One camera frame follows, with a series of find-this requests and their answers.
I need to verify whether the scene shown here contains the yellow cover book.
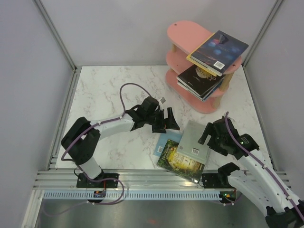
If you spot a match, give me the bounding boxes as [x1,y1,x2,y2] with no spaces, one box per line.
[186,33,225,76]

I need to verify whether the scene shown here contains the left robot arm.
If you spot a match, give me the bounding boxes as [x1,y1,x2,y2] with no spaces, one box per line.
[61,96,180,188]

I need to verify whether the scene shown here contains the left aluminium corner post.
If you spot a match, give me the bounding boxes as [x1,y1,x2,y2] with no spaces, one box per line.
[32,0,77,72]

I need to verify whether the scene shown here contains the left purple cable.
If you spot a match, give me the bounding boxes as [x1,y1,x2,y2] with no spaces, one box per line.
[42,83,152,217]

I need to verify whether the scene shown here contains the aluminium corner post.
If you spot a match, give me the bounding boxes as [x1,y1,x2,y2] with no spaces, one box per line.
[32,0,77,72]
[242,0,285,68]

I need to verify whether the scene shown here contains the light blue thin book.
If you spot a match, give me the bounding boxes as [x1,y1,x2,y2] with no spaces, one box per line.
[153,132,182,157]

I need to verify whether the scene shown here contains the black Moon and Sixpence book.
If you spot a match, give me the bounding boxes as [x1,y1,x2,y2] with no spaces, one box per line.
[177,65,223,96]

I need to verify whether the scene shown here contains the green forest cover book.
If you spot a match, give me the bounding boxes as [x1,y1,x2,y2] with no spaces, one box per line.
[157,139,205,183]

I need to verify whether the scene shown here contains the aluminium rail frame front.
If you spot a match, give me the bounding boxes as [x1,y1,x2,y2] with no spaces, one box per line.
[32,170,292,190]

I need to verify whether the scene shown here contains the right aluminium corner post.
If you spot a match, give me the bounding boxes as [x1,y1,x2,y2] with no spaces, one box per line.
[242,0,285,68]

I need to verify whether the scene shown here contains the teal ocean cover book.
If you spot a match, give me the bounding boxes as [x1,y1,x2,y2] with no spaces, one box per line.
[189,81,222,102]

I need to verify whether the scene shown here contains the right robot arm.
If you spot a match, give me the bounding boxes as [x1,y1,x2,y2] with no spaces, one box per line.
[198,116,304,228]

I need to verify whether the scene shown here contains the white slotted cable duct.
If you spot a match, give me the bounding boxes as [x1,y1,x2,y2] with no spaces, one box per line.
[43,190,222,201]

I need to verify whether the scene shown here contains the blue Wuthering Heights book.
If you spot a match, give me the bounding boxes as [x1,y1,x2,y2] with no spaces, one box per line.
[177,81,198,95]

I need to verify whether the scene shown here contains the grey cover book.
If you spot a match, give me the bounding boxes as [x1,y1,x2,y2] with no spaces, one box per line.
[177,120,209,164]

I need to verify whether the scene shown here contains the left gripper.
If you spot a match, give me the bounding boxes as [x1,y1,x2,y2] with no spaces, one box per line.
[145,107,180,133]

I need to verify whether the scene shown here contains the pink three-tier shelf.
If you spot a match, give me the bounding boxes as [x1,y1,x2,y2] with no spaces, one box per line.
[165,20,242,114]

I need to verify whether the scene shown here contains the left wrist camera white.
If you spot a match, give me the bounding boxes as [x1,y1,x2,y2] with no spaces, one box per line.
[159,97,166,105]

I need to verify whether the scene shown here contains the dark blue Robinson Crusoe book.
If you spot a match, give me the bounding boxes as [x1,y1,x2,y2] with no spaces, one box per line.
[190,29,249,76]

